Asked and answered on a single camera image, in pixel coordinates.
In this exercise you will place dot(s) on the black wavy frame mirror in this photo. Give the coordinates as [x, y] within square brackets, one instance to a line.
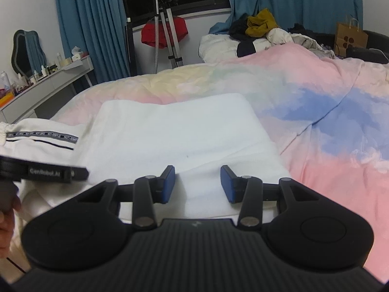
[28, 55]

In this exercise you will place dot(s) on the mustard yellow garment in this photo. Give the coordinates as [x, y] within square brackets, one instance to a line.
[258, 26]

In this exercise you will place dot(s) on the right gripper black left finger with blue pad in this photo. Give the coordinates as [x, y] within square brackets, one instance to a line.
[144, 193]

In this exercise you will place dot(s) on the cream crumpled garment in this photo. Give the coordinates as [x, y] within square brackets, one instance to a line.
[278, 36]

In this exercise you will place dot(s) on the brown paper bag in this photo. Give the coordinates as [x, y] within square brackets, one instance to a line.
[348, 35]

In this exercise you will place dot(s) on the silver tripod stand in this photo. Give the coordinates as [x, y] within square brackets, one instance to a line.
[163, 12]

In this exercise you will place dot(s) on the pastel pink blue duvet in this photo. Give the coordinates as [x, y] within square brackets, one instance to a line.
[328, 118]

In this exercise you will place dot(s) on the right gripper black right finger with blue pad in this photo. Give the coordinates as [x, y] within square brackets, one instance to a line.
[250, 192]

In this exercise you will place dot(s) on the red cloth item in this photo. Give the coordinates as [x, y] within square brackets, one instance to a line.
[148, 33]

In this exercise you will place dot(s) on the white pants with black stripe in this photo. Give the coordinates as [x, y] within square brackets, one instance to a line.
[44, 141]

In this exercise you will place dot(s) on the black garment pile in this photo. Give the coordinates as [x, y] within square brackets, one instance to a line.
[237, 30]

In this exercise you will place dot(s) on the blue left curtain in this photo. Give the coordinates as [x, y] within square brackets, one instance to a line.
[97, 27]

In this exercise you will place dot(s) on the white pillow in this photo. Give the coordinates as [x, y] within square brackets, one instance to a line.
[216, 48]

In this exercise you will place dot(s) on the white dressing table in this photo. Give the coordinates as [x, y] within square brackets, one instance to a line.
[24, 104]

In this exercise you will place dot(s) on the white knit garment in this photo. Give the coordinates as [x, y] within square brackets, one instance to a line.
[128, 140]

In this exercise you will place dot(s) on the person's left hand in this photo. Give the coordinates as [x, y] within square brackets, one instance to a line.
[7, 226]

